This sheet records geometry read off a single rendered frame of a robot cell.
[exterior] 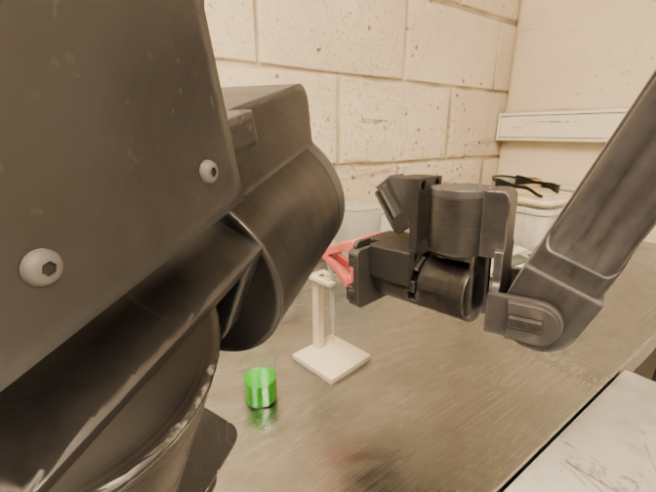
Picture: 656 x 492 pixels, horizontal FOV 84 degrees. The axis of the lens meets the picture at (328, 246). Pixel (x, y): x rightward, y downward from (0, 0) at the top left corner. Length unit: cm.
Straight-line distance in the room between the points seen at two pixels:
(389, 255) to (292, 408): 22
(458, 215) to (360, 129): 74
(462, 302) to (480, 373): 23
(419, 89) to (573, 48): 54
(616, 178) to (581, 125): 111
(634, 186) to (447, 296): 16
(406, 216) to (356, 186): 69
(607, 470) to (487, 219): 28
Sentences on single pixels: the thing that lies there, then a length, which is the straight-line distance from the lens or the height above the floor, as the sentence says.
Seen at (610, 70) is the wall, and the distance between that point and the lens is 148.
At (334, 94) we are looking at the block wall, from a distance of 100.
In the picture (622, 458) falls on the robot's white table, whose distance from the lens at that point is 52.
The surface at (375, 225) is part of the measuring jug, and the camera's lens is 84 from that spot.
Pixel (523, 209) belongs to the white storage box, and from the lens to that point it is 111.
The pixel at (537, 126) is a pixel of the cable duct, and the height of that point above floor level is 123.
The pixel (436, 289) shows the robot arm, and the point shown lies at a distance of 36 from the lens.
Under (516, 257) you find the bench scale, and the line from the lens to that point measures 98.
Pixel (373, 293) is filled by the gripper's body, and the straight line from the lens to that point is 41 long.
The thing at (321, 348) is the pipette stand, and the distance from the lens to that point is 56.
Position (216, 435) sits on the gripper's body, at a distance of 18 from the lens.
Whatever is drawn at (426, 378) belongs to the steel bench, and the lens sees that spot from 53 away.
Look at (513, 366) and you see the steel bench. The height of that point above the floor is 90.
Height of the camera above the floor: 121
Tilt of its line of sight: 17 degrees down
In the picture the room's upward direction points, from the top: straight up
